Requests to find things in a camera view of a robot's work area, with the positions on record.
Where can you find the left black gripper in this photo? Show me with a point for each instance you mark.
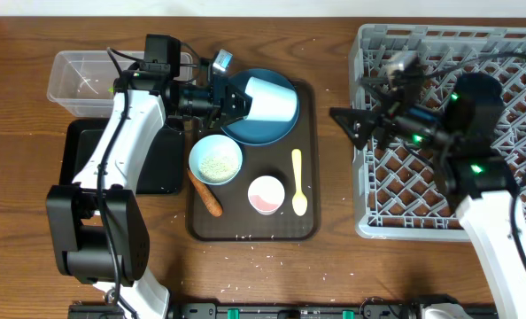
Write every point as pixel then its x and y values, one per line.
pixel 229 89

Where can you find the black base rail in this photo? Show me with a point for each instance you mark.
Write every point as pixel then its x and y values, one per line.
pixel 371 308

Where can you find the dark blue plate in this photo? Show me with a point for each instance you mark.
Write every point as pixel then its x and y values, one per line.
pixel 260 132

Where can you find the brown serving tray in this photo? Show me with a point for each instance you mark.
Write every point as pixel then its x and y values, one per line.
pixel 240 221

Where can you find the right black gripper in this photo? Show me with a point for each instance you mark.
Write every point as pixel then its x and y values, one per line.
pixel 387 120

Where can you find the light blue bowl with rice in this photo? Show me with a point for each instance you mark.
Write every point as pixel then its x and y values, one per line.
pixel 215 159

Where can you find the white pink cup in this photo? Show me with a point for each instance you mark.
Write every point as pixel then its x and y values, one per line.
pixel 266 194

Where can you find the yellow plastic spoon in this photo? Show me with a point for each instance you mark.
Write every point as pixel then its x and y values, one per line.
pixel 299 200

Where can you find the grey dishwasher rack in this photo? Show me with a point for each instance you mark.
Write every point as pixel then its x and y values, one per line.
pixel 394 194

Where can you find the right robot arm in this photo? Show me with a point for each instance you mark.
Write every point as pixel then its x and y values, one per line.
pixel 476 181

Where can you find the light blue cup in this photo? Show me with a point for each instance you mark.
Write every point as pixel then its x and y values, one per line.
pixel 270 102

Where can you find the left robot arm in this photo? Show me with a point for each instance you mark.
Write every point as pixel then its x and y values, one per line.
pixel 98 232

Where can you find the orange carrot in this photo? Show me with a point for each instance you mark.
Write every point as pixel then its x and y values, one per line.
pixel 211 202

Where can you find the clear plastic waste bin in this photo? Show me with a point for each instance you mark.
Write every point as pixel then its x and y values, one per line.
pixel 82 82

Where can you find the black rectangular tray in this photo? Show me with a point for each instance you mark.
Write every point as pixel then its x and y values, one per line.
pixel 162 171

